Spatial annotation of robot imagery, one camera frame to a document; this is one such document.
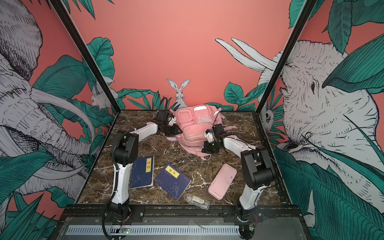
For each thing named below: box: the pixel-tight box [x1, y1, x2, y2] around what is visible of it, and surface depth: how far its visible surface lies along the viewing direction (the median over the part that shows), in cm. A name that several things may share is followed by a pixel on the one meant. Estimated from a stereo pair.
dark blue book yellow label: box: [154, 163, 192, 200], surface depth 86 cm
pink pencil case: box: [208, 163, 238, 201], surface depth 85 cm
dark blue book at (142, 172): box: [130, 155, 155, 189], surface depth 87 cm
